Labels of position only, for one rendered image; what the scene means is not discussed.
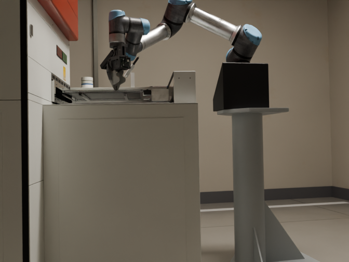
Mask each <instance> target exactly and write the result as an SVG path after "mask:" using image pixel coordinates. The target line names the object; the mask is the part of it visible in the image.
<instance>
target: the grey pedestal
mask: <svg viewBox="0 0 349 262"><path fill-rule="evenodd" d="M283 112H289V108H241V109H225V110H220V111H217V115H226V116H232V146H233V193H234V240H235V254H234V256H233V258H232V259H231V261H230V262H319V261H317V260H316V259H314V258H312V257H310V256H308V255H306V254H304V253H302V252H300V251H299V250H298V248H297V247H296V245H295V244H294V242H293V241H292V240H291V238H290V236H289V235H288V234H287V232H286V231H285V230H284V228H283V227H282V225H281V224H280V222H279V221H278V220H277V218H276V217H275V215H274V214H273V212H272V211H271V210H270V208H269V207H268V205H267V204H266V203H265V201H264V166H263V123H262V116H263V115H269V114H276V113H283Z"/></svg>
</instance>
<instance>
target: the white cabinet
mask: <svg viewBox="0 0 349 262"><path fill-rule="evenodd" d="M43 169H44V255H45V262H202V257H201V231H200V180H199V129H198V104H197V103H190V104H111V105H70V106H43Z"/></svg>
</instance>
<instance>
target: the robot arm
mask: <svg viewBox="0 0 349 262"><path fill-rule="evenodd" d="M184 22H185V23H188V22H191V23H193V24H195V25H197V26H199V27H201V28H203V29H205V30H208V31H210V32H212V33H214V34H216V35H218V36H220V37H222V38H224V39H226V40H228V41H230V43H231V45H232V46H234V47H233V48H232V49H230V50H229V51H228V52H227V54H226V62H237V63H250V60H251V58H252V57H253V55H254V53H255V51H256V50H257V48H258V46H259V45H260V41H261V39H262V34H261V33H260V31H259V30H258V29H257V28H255V27H254V26H252V25H248V24H246V25H244V26H242V25H239V26H235V25H233V24H231V23H229V22H227V21H225V20H223V19H220V18H218V17H216V16H214V15H212V14H210V13H208V12H206V11H204V10H202V9H200V8H198V7H196V4H195V3H194V2H192V0H169V1H168V5H167V8H166V11H165V14H164V16H163V19H162V21H161V23H160V24H158V25H157V27H156V28H154V29H151V30H150V23H149V21H148V20H146V19H142V18H133V17H127V16H125V12H124V11H121V10H112V11H110V13H109V44H110V48H112V49H113V50H111V51H110V53H109V54H108V55H107V57H106V58H105V59H104V61H103V62H102V63H101V64H100V67H101V69H105V70H106V72H107V75H108V78H109V80H110V83H111V85H112V87H113V88H114V90H118V89H119V87H120V85H121V84H122V83H124V82H125V81H126V78H125V77H123V73H124V70H128V69H131V61H134V60H135V58H136V56H137V53H139V52H141V51H143V50H145V49H147V48H149V47H151V46H152V45H154V44H156V43H158V42H160V41H162V40H167V39H169V38H171V37H172V36H174V35H175V34H176V33H177V32H178V31H179V30H180V29H181V27H182V25H183V23H184ZM125 33H127V34H126V37H125ZM129 61H130V65H129Z"/></svg>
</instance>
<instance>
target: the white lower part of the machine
mask: <svg viewBox="0 0 349 262"><path fill-rule="evenodd" d="M0 262H45V255H44V169H43V105H42V104H39V103H36V102H33V101H30V100H0Z"/></svg>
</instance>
